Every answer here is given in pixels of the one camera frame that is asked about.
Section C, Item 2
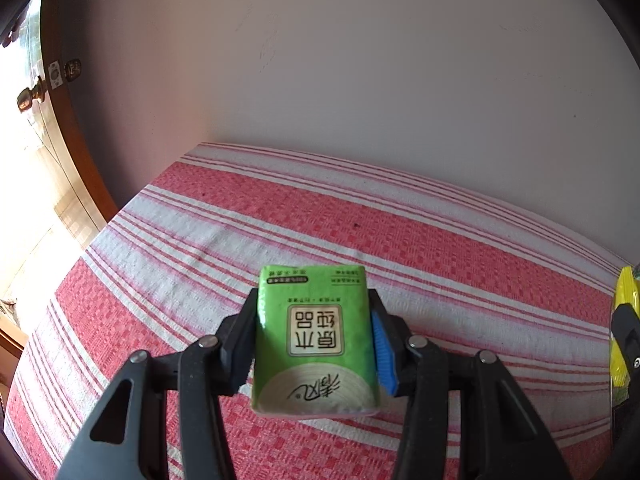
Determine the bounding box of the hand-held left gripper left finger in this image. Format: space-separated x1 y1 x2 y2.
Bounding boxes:
54 287 261 480

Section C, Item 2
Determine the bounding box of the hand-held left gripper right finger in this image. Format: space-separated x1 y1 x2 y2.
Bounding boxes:
367 287 573 480

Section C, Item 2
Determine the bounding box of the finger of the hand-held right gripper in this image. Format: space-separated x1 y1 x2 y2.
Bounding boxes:
611 302 640 381

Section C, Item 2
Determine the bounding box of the yellow packet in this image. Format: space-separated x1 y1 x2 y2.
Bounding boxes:
607 265 640 403

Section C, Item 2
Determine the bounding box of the bright green tissue pack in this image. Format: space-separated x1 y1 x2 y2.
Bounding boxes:
250 262 383 418

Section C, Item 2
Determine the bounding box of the red white striped tablecloth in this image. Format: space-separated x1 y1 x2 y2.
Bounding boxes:
2 141 640 480

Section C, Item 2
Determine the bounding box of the wooden door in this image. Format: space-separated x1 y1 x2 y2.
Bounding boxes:
0 0 120 251

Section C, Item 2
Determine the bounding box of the metal door latch plate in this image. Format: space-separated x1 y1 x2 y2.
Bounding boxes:
49 57 83 86

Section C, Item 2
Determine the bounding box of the brass door knob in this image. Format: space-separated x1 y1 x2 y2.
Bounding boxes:
15 85 48 113

